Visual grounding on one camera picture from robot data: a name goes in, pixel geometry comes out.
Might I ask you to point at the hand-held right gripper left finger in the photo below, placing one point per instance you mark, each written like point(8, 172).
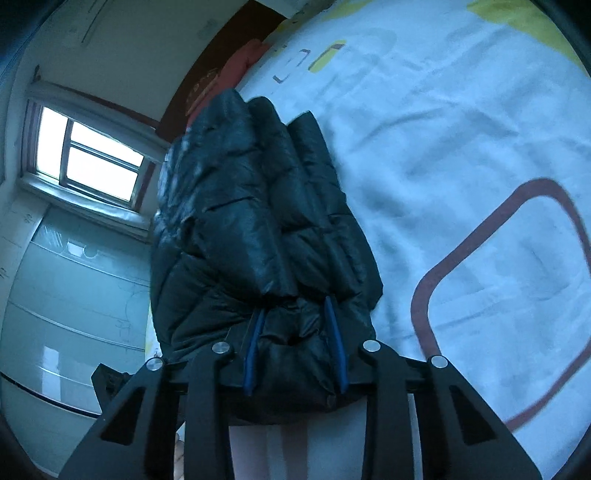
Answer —
point(251, 355)

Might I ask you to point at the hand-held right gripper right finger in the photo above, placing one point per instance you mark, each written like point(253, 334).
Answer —
point(335, 341)

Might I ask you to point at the black puffer jacket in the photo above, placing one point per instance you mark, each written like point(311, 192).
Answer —
point(258, 207)

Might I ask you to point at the white glass-door wardrobe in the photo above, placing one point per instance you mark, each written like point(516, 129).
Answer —
point(69, 300)

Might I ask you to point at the white patterned bed sheet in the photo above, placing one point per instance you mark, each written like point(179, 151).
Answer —
point(438, 138)

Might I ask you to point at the window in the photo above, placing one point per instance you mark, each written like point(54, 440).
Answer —
point(92, 152)

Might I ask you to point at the brown patterned pillow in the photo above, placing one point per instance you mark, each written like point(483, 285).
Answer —
point(201, 90)

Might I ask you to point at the red pillow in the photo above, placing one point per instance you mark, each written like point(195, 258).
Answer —
point(240, 60)

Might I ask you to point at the dark wooden headboard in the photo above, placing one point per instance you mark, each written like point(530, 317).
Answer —
point(217, 41)

